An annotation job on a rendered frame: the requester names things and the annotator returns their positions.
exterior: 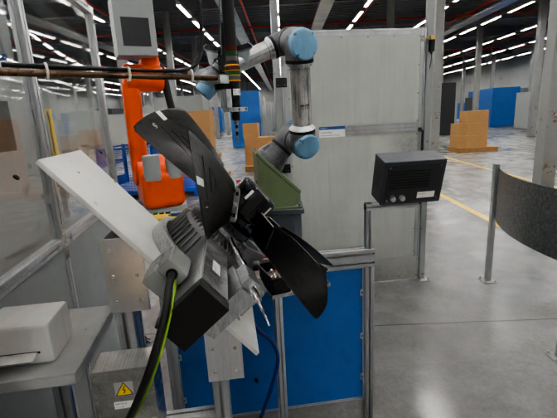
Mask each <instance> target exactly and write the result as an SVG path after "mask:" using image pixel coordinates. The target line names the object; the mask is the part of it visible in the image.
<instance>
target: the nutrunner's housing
mask: <svg viewBox="0 0 557 418"><path fill-rule="evenodd" d="M229 83H230V84H232V89H231V98H232V107H240V81H229ZM240 112H241V111H239V112H231V114H232V115H231V117H232V120H233V121H234V120H240Z"/></svg>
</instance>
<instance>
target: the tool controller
mask: <svg viewBox="0 0 557 418"><path fill-rule="evenodd" d="M446 164H447V159H446V158H445V157H444V156H443V155H442V154H440V153H438V152H437V151H435V150H422V151H408V152H396V153H376V154H375V166H374V173H373V181H372V189H371V195H372V196H373V197H374V198H375V199H376V201H377V202H379V204H380V205H381V206H384V205H394V204H405V203H415V202H435V201H439V198H440V193H441V189H442V185H443V177H444V173H445V168H446Z"/></svg>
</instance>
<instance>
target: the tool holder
mask: <svg viewBox="0 0 557 418"><path fill-rule="evenodd" d="M214 83H215V88H216V90H219V91H220V102H221V108H223V112H239V111H241V112H242V111H248V107H232V98H231V89H232V84H230V83H229V76H228V75H218V80H214Z"/></svg>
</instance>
